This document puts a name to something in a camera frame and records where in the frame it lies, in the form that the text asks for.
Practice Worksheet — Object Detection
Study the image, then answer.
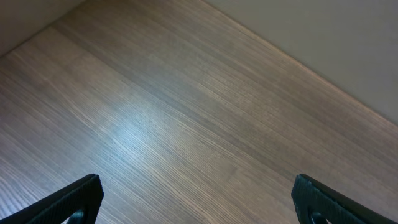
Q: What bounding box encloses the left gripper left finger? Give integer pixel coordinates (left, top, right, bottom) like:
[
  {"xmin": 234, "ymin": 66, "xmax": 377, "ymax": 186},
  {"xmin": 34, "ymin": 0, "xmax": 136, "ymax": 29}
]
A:
[{"xmin": 1, "ymin": 174, "xmax": 104, "ymax": 224}]

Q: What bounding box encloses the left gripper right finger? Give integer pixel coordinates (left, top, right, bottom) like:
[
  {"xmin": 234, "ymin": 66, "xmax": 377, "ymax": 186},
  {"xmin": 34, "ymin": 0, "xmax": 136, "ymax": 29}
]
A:
[{"xmin": 291, "ymin": 174, "xmax": 397, "ymax": 224}]

